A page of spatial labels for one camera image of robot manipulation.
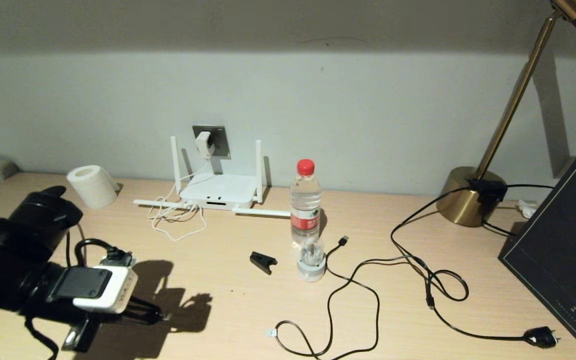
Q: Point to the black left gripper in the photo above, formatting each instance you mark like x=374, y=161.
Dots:
x=43, y=307

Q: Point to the white power adapter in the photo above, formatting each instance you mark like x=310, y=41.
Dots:
x=204, y=144

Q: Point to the white router with antennas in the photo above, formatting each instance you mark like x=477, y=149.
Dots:
x=218, y=190

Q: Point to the small black clip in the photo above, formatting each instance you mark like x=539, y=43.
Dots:
x=262, y=262

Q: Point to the white toilet paper roll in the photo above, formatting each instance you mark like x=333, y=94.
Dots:
x=93, y=187

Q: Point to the black round desk grommet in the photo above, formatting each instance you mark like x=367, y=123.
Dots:
x=58, y=190

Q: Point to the small glass dome night light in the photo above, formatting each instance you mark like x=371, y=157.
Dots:
x=311, y=270

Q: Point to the water bottle with red cap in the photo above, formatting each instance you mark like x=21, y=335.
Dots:
x=305, y=200

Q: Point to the brass desk lamp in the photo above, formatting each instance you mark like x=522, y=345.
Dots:
x=468, y=200

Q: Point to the small white crumpled item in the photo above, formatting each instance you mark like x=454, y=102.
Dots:
x=527, y=210

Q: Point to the dark blue box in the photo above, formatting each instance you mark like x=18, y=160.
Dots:
x=558, y=240

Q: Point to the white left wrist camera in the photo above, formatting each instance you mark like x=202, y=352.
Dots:
x=113, y=290

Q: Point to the grey wall socket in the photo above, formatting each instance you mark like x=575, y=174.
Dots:
x=223, y=137

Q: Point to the black inline switch box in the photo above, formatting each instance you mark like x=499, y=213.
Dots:
x=490, y=191

